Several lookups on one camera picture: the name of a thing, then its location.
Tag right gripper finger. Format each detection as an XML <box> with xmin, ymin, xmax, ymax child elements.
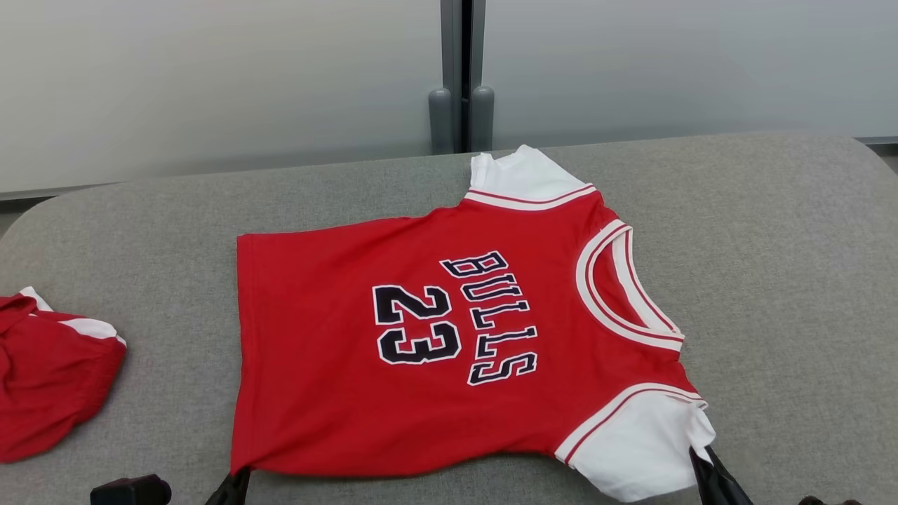
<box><xmin>689</xmin><ymin>448</ymin><xmax>724</xmax><ymax>505</ymax></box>
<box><xmin>704</xmin><ymin>445</ymin><xmax>756</xmax><ymax>505</ymax></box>

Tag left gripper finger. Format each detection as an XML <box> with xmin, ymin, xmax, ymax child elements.
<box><xmin>205</xmin><ymin>466</ymin><xmax>252</xmax><ymax>505</ymax></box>

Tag red Bulls 23 jersey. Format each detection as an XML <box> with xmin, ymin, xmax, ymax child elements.
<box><xmin>230</xmin><ymin>144</ymin><xmax>717</xmax><ymax>503</ymax></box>

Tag red shorts with white stripes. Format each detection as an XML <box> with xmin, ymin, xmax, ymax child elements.
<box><xmin>0</xmin><ymin>286</ymin><xmax>128</xmax><ymax>464</ymax></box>

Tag grey fabric sofa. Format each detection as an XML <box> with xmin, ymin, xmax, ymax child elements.
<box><xmin>0</xmin><ymin>132</ymin><xmax>898</xmax><ymax>505</ymax></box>

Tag grey partition post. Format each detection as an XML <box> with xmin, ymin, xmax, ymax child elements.
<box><xmin>429</xmin><ymin>0</ymin><xmax>495</xmax><ymax>155</ymax></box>

